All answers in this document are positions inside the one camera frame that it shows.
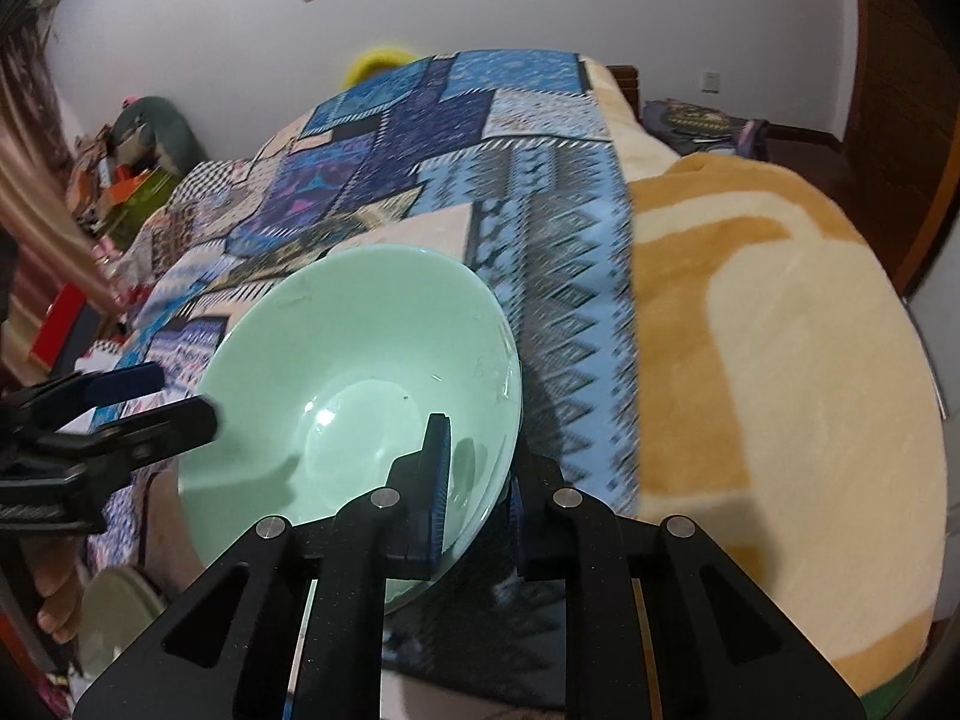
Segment patchwork printed blanket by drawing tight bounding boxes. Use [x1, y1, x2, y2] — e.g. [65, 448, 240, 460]
[82, 51, 642, 691]

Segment red box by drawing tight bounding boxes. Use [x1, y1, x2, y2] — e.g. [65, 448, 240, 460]
[30, 283, 89, 368]

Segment wooden bed headboard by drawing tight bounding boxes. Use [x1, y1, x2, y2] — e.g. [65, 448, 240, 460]
[606, 64, 644, 117]

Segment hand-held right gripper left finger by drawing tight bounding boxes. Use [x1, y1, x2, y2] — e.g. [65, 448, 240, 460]
[71, 412, 455, 720]

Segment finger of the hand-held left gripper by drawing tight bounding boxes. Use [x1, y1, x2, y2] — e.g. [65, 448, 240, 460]
[0, 361, 164, 436]
[37, 395, 224, 482]

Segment yellow plush toy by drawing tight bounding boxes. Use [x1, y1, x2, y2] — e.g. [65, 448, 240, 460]
[343, 45, 417, 87]

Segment dark green round cushion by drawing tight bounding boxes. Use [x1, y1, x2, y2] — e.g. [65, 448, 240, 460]
[112, 96, 209, 166]

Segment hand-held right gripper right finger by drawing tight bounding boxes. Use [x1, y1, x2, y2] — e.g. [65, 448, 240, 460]
[508, 450, 863, 720]

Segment green plate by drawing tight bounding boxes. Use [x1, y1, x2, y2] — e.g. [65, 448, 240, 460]
[79, 565, 167, 691]

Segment striped brown curtain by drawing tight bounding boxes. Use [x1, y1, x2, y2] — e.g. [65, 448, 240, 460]
[0, 7, 125, 331]

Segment dark patterned bag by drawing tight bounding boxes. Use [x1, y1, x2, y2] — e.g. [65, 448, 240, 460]
[643, 99, 770, 162]

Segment beige fleece blanket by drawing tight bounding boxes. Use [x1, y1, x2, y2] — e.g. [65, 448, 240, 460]
[581, 60, 947, 698]

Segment pile of household clutter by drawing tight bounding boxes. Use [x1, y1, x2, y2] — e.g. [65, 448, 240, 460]
[64, 127, 151, 233]

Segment person's left hand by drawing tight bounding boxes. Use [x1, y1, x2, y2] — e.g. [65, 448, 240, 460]
[34, 535, 83, 644]

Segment green cardboard box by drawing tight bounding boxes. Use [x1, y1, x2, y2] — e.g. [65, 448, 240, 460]
[101, 169, 181, 241]

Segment green bowl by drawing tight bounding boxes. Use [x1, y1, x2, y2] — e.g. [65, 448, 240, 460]
[176, 242, 524, 616]

